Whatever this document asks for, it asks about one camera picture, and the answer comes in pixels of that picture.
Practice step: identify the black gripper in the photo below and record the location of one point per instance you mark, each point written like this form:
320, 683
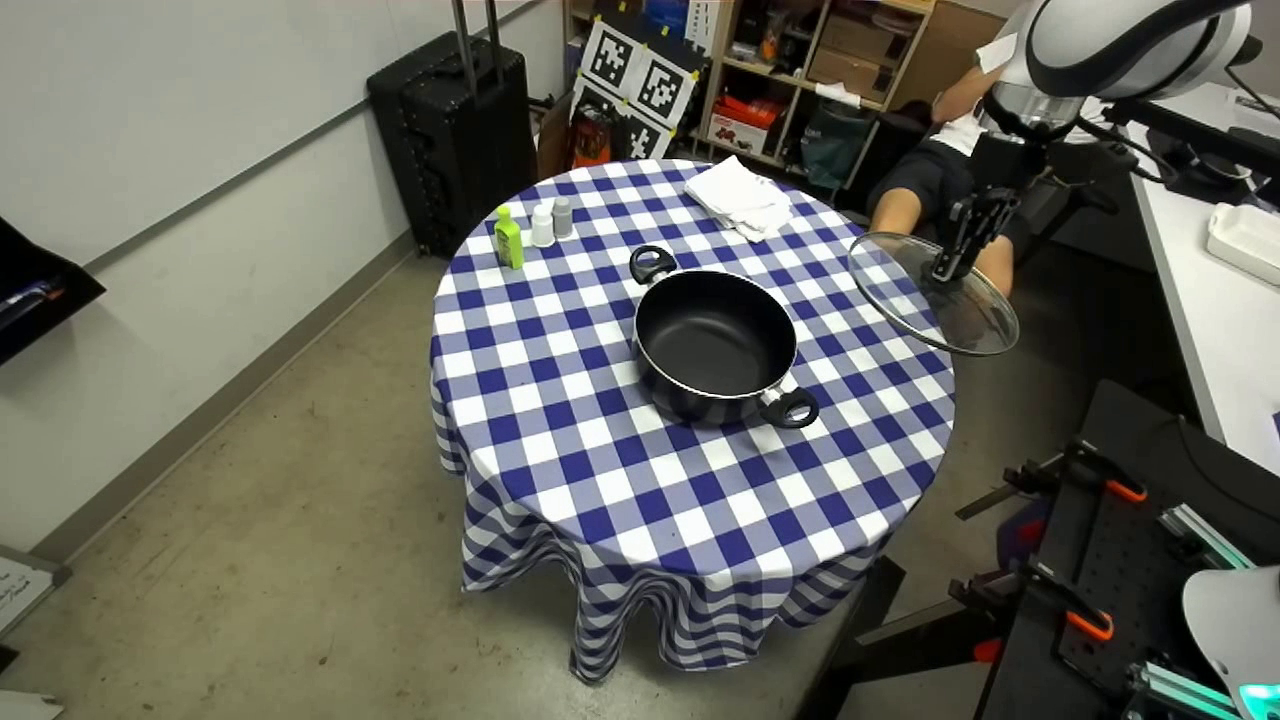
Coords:
1005, 215

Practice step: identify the glass pot lid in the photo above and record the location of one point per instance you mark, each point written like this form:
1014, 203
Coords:
980, 323

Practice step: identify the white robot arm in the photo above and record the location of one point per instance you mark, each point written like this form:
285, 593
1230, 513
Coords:
1133, 42

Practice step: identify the seated person white t-shirt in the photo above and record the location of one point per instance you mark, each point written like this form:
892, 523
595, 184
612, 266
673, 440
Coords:
901, 210

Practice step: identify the dark teal bag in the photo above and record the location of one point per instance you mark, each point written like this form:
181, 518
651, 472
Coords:
832, 145

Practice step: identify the brown cardboard box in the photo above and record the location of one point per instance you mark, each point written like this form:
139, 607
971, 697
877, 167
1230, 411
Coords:
852, 64

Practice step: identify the white folded cloth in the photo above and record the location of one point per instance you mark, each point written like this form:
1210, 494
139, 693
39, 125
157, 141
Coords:
742, 198

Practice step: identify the red white box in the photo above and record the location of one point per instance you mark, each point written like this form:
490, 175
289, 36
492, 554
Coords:
742, 125

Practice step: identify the black electronic device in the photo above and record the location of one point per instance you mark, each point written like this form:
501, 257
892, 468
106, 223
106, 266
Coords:
1204, 161

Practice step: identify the white desk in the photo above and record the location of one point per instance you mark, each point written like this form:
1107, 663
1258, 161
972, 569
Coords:
1224, 346

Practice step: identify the white device box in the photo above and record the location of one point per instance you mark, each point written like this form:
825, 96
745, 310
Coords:
1247, 240

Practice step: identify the wooden shelf unit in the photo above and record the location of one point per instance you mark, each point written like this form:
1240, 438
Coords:
726, 64

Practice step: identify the fiducial marker board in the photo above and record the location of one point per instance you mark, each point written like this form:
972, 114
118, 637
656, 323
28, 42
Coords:
612, 57
661, 90

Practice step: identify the teal clamp bar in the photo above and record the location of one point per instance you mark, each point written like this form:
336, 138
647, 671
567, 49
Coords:
1204, 537
1185, 691

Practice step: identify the dark stand leg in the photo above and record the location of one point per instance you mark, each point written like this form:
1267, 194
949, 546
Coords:
852, 634
923, 637

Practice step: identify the small grey bottle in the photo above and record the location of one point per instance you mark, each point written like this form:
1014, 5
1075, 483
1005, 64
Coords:
560, 219

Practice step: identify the blue white checkered tablecloth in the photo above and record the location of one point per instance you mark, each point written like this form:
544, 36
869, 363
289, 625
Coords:
602, 452

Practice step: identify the small white bottle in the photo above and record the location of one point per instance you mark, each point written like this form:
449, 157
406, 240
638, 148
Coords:
540, 225

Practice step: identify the green bottle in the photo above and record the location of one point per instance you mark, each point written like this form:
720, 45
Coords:
509, 240

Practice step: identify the grey rounded lamp head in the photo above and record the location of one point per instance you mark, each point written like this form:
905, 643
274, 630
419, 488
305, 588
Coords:
1232, 625

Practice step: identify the black suitcase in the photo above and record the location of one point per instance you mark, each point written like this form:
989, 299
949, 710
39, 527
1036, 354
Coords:
454, 132

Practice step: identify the white flat base plate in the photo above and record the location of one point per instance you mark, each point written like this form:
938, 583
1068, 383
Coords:
24, 593

